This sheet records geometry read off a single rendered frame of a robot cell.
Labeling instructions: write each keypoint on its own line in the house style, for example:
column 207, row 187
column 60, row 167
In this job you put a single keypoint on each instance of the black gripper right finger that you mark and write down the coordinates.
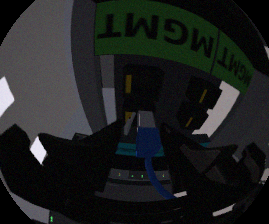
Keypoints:
column 187, row 160

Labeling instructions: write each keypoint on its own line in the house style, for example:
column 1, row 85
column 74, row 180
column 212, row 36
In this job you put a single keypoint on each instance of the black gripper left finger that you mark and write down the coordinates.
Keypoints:
column 93, row 154

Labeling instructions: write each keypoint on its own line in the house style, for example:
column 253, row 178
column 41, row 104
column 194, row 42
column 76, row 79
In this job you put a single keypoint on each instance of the blue cable with plug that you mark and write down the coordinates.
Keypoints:
column 147, row 145

